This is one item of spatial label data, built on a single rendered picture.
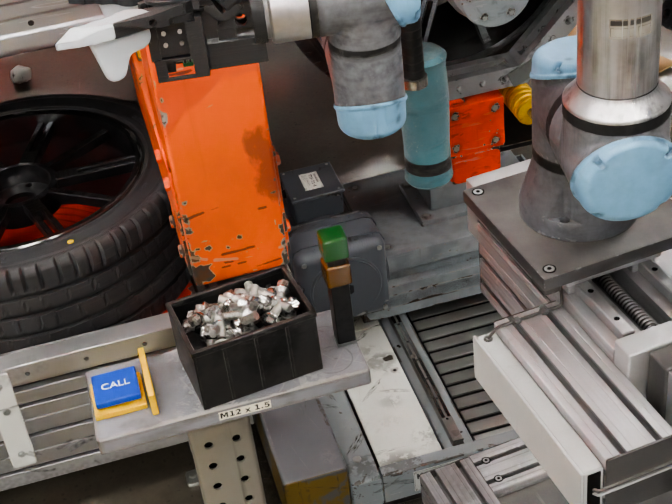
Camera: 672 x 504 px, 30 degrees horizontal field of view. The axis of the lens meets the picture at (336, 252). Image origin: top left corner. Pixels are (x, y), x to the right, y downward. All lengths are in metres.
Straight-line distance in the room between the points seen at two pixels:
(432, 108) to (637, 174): 0.87
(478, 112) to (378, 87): 1.10
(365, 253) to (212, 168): 0.47
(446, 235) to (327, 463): 0.60
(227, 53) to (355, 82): 0.13
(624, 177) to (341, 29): 0.35
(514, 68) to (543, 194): 0.83
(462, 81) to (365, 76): 1.08
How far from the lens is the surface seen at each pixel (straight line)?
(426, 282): 2.59
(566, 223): 1.56
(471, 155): 2.42
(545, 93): 1.49
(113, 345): 2.20
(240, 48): 1.27
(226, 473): 2.07
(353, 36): 1.26
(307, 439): 2.32
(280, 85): 3.69
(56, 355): 2.21
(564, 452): 1.43
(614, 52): 1.32
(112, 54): 1.22
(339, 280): 1.92
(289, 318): 1.89
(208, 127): 1.90
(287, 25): 1.24
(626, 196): 1.39
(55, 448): 2.34
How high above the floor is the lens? 1.75
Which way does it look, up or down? 36 degrees down
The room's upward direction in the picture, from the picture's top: 7 degrees counter-clockwise
